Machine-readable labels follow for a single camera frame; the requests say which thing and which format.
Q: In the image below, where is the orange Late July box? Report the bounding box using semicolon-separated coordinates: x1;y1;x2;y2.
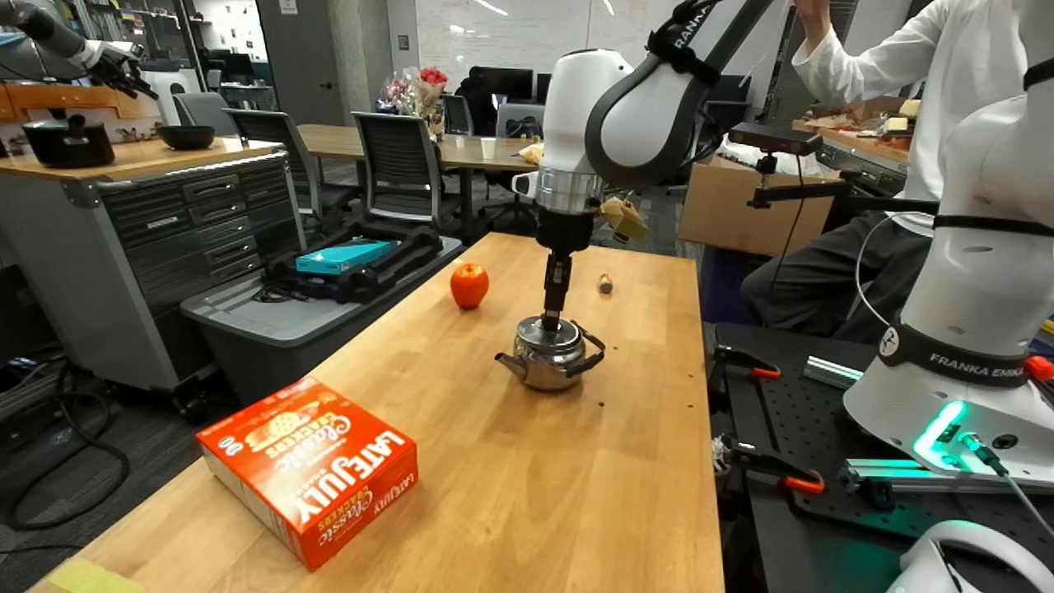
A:
199;380;418;570

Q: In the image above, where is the black bowl on cabinet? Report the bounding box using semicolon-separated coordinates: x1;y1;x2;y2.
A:
156;125;214;152

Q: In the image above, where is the person in white shirt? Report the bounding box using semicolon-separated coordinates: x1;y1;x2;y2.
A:
737;0;1054;341

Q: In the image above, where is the orange plastic apple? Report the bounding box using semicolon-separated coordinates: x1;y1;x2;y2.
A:
447;263;491;309

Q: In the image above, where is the grey plastic storage bin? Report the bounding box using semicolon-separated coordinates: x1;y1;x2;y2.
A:
182;238;462;401

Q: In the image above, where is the wooden office table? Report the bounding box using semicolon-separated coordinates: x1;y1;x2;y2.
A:
300;122;529;238

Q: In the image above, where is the grey drawer cabinet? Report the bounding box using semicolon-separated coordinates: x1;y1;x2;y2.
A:
0;140;304;393

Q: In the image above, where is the teal case in bag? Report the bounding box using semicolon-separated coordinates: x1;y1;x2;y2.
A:
292;242;393;277

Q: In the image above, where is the black pot on cabinet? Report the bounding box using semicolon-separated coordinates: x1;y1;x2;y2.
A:
22;117;116;169

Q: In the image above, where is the cardboard box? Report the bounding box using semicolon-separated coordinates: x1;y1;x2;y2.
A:
679;155;833;258

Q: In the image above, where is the silver metal teapot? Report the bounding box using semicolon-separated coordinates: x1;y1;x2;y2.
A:
496;320;606;393

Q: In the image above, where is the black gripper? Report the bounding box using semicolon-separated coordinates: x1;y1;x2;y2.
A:
538;212;593;327

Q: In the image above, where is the orange-handled clamp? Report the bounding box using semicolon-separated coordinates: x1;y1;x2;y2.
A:
715;342;785;382
736;446;827;499

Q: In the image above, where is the grey office chair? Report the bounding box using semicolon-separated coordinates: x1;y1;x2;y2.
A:
357;113;445;223

